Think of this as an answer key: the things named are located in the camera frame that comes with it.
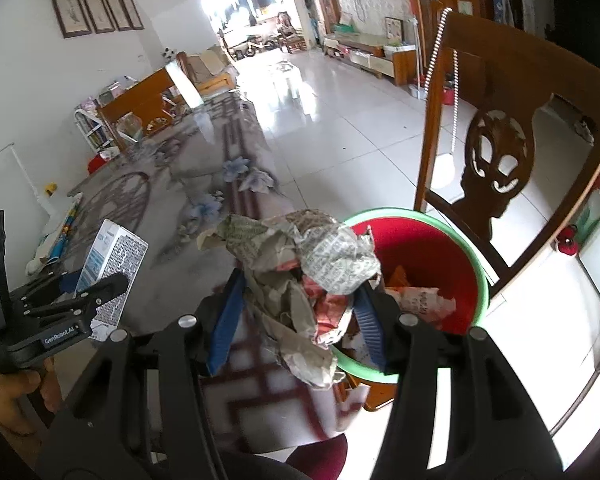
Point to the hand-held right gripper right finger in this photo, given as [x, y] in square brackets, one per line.
[370, 327]

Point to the white desk lamp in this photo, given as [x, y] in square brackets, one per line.
[45, 205]

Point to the wooden dining chair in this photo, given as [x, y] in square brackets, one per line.
[140, 100]

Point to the white standing air conditioner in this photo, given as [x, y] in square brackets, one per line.
[300, 12]

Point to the person's left hand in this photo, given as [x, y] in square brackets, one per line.
[15, 400]

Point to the small framed picture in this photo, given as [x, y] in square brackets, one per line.
[393, 30]

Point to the white balance bike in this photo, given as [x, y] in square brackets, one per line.
[255, 49]

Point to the red bag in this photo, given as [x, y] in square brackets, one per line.
[96, 163]

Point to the small wooden chair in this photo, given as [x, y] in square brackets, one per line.
[290, 35]

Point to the dark red cloth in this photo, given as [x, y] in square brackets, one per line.
[320, 457]

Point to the newspaper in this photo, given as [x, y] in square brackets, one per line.
[330, 255]

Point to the white coffee table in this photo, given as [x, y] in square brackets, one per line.
[286, 77]

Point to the red floor bucket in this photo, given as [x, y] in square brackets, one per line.
[447, 96]

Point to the carved wooden chair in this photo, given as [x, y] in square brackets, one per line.
[500, 160]

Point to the wooden television cabinet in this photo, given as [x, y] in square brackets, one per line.
[370, 57]

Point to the blue white milk carton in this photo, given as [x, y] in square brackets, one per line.
[115, 255]

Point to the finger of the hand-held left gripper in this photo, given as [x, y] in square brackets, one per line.
[100, 290]
[70, 280]

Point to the rolled printed paper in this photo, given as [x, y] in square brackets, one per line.
[67, 230]

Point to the red bin green rim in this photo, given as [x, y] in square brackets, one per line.
[430, 260]

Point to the yellow tape roll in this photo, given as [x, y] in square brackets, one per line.
[50, 189]

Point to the framed wall picture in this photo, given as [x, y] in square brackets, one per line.
[116, 5]
[69, 2]
[95, 4]
[130, 6]

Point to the white shelf rack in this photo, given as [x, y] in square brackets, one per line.
[95, 132]

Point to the mop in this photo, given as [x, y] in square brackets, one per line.
[416, 60]

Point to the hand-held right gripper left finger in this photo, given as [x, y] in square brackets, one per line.
[225, 330]

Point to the wooden sofa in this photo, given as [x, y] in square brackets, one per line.
[210, 72]

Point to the small red ornament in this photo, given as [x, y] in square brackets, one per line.
[567, 241]

